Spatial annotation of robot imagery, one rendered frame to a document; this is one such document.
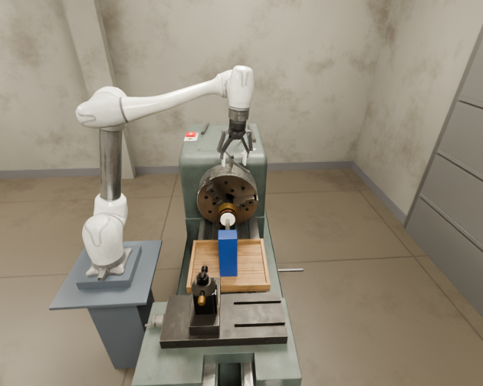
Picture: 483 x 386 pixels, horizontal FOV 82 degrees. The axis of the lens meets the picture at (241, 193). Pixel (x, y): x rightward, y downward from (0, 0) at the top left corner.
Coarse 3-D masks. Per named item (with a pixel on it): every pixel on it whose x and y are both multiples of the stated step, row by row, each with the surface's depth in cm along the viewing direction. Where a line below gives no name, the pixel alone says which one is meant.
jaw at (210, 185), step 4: (208, 180) 138; (208, 184) 137; (212, 184) 135; (208, 188) 135; (212, 188) 134; (216, 188) 136; (212, 192) 135; (216, 192) 135; (220, 192) 137; (212, 196) 136; (216, 196) 134; (220, 196) 134; (224, 196) 138; (216, 200) 135; (220, 200) 135; (224, 200) 135; (216, 204) 134; (220, 204) 134
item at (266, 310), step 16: (176, 304) 104; (224, 304) 104; (240, 304) 106; (256, 304) 104; (272, 304) 104; (176, 320) 98; (224, 320) 98; (240, 320) 98; (256, 320) 99; (272, 320) 99; (160, 336) 93; (176, 336) 93; (192, 336) 93; (208, 336) 93; (224, 336) 93; (240, 336) 94; (256, 336) 94; (272, 336) 94
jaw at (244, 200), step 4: (244, 196) 141; (248, 196) 141; (252, 196) 140; (236, 200) 140; (240, 200) 139; (244, 200) 138; (248, 200) 138; (252, 200) 138; (236, 204) 136; (240, 204) 137; (244, 204) 138; (248, 204) 140; (252, 204) 140; (240, 208) 138; (244, 208) 139
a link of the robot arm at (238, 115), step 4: (228, 108) 119; (232, 108) 116; (236, 108) 115; (248, 108) 118; (228, 112) 119; (232, 112) 117; (236, 112) 116; (240, 112) 116; (244, 112) 117; (248, 112) 119; (228, 116) 120; (232, 116) 118; (236, 116) 117; (240, 116) 117; (244, 116) 118; (236, 120) 118; (240, 120) 118; (244, 120) 119
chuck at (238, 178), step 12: (216, 168) 142; (228, 168) 140; (204, 180) 140; (216, 180) 136; (228, 180) 137; (240, 180) 137; (252, 180) 145; (204, 192) 140; (228, 192) 140; (240, 192) 141; (252, 192) 141; (204, 204) 144; (204, 216) 147; (216, 216) 148; (240, 216) 148
